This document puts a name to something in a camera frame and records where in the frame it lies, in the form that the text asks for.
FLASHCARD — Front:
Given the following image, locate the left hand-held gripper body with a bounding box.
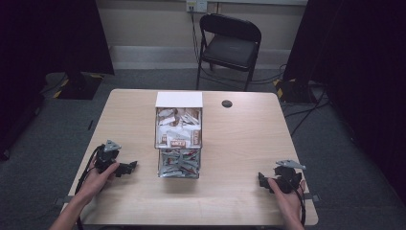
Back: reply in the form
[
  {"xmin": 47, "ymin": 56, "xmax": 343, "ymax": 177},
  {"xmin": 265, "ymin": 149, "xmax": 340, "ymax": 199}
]
[{"xmin": 94, "ymin": 139, "xmax": 124, "ymax": 175}]

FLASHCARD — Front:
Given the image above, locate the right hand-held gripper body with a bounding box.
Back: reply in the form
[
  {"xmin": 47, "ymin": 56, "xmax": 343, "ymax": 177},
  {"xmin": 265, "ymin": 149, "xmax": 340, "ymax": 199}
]
[{"xmin": 272, "ymin": 159, "xmax": 307, "ymax": 195}]

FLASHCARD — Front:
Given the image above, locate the person's right hand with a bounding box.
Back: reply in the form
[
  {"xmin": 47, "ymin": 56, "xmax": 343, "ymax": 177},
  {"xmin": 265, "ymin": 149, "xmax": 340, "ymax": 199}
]
[{"xmin": 267, "ymin": 177, "xmax": 307, "ymax": 228}]

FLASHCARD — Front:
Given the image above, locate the person's left hand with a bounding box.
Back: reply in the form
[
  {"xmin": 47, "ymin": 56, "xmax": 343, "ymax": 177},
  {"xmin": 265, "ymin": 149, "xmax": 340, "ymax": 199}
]
[{"xmin": 75, "ymin": 161, "xmax": 121, "ymax": 205}]

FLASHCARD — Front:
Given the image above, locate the grey table clamp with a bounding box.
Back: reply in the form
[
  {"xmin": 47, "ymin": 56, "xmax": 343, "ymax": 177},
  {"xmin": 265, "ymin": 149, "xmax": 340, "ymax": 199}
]
[
  {"xmin": 303, "ymin": 192, "xmax": 321, "ymax": 203},
  {"xmin": 53, "ymin": 195, "xmax": 75, "ymax": 206}
]

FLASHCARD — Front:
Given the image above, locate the clear box with white lid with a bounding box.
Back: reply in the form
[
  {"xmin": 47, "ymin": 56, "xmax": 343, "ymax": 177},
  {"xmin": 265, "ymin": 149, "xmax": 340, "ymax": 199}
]
[{"xmin": 154, "ymin": 91, "xmax": 204, "ymax": 179}]

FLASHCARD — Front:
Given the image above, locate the pile of brown white packets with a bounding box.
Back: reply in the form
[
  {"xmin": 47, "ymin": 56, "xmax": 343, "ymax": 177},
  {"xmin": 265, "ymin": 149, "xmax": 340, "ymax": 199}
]
[{"xmin": 156, "ymin": 107, "xmax": 202, "ymax": 149}]

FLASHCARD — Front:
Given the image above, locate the black stand base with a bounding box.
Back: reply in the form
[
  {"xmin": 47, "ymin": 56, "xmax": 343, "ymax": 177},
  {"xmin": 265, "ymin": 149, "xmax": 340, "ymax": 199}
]
[
  {"xmin": 273, "ymin": 78, "xmax": 319, "ymax": 104},
  {"xmin": 56, "ymin": 71, "xmax": 103, "ymax": 101}
]

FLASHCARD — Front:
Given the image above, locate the black curtain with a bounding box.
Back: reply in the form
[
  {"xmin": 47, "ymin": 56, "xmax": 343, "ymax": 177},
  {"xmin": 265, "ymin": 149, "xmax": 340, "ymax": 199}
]
[
  {"xmin": 282, "ymin": 0, "xmax": 406, "ymax": 205},
  {"xmin": 0, "ymin": 0, "xmax": 115, "ymax": 161}
]

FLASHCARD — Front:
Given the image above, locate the black folding chair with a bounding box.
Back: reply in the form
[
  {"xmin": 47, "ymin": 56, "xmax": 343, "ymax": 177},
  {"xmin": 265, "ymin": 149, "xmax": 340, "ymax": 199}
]
[{"xmin": 195, "ymin": 12, "xmax": 262, "ymax": 92}]

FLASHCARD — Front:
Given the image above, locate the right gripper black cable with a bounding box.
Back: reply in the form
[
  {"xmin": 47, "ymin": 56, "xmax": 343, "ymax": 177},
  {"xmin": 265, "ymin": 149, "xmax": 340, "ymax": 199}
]
[{"xmin": 291, "ymin": 181, "xmax": 307, "ymax": 228}]

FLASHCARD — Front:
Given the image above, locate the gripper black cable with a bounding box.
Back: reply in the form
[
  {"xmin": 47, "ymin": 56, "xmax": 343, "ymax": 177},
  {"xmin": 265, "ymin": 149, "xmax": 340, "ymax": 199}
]
[
  {"xmin": 291, "ymin": 181, "xmax": 307, "ymax": 228},
  {"xmin": 74, "ymin": 144, "xmax": 106, "ymax": 230}
]

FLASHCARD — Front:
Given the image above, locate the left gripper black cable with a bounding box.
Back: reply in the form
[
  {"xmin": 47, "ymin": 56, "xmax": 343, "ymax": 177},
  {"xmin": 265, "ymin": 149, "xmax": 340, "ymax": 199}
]
[{"xmin": 74, "ymin": 144, "xmax": 106, "ymax": 230}]

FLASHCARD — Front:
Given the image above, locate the black floor cable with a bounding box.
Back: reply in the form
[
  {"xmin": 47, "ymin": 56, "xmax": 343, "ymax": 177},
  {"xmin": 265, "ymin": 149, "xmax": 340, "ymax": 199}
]
[{"xmin": 281, "ymin": 82, "xmax": 329, "ymax": 138}]

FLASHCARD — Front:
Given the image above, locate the white wall outlet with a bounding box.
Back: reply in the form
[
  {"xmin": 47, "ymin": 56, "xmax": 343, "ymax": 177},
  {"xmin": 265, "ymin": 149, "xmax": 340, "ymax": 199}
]
[{"xmin": 186, "ymin": 0, "xmax": 209, "ymax": 13}]

